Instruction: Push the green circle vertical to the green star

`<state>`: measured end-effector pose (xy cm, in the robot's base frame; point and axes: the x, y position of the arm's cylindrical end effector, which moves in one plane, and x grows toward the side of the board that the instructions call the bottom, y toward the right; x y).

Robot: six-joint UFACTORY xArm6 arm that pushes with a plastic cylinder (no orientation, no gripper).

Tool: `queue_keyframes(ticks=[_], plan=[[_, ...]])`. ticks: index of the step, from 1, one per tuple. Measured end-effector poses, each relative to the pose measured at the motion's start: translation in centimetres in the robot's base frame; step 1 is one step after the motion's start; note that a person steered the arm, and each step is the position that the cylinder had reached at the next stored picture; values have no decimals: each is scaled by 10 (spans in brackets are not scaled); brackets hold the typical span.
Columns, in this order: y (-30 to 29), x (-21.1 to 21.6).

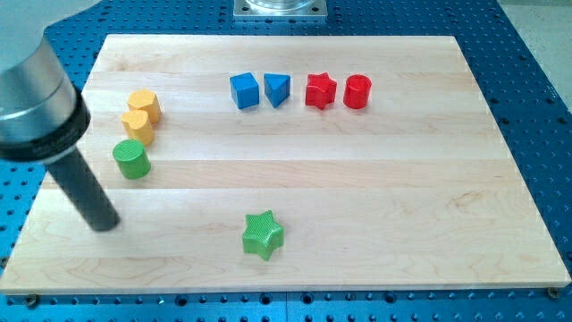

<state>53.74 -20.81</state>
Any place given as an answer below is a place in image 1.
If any red cylinder block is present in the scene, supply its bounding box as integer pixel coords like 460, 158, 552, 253
343, 74, 372, 109

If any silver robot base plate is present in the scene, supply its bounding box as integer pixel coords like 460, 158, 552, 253
233, 0, 328, 19

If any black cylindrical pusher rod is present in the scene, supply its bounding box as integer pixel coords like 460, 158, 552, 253
47, 147, 120, 232

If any yellow heart block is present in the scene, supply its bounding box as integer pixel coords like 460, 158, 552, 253
120, 110, 155, 146

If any blue triangle block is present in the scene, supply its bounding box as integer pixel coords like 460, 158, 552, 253
264, 73, 290, 108

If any green star block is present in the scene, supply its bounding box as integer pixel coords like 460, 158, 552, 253
242, 210, 284, 261

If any wooden board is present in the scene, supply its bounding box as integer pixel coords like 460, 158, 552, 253
1, 35, 570, 294

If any blue perforated table plate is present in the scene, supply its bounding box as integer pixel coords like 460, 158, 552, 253
1, 0, 571, 321

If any green cylinder block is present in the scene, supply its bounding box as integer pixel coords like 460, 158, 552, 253
112, 139, 151, 180

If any red star block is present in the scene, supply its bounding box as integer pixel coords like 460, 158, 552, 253
305, 72, 337, 110

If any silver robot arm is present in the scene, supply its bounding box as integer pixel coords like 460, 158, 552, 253
1, 0, 120, 232

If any blue cube block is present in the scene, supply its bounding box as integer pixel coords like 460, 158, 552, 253
230, 72, 259, 109

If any yellow pentagon block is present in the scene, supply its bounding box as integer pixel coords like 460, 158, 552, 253
127, 89, 162, 124

